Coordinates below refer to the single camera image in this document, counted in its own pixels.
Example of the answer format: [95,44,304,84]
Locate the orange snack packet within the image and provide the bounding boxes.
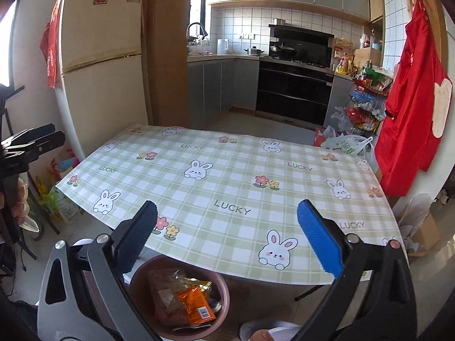
[176,286,216,327]

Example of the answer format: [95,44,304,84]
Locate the pink trash bin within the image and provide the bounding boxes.
[128,255,231,340]

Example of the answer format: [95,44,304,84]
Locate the grey kitchen cabinets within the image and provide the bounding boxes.
[187,55,259,128]

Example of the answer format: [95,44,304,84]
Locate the kitchen faucet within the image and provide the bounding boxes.
[186,22,208,45]

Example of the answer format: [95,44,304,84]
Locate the left hand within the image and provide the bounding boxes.
[10,178,29,225]

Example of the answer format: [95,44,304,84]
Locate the beige refrigerator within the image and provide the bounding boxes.
[55,0,149,160]

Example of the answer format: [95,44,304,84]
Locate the white shopping bag on floor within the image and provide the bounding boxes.
[320,135,373,156]

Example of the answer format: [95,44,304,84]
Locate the green plaid bunny tablecloth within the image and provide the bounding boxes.
[58,126,401,285]

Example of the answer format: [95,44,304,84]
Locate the red hanging apron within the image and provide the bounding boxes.
[375,0,453,197]

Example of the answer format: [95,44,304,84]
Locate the white kettle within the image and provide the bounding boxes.
[217,39,229,55]

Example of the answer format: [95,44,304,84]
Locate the black oven stove unit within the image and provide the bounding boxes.
[255,25,335,128]

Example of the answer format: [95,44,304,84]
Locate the cardboard box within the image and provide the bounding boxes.
[353,47,382,68]

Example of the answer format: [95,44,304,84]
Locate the steel cooking pot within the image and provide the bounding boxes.
[245,46,264,56]

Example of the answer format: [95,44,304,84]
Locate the wire snack rack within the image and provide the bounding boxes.
[343,66,392,137]

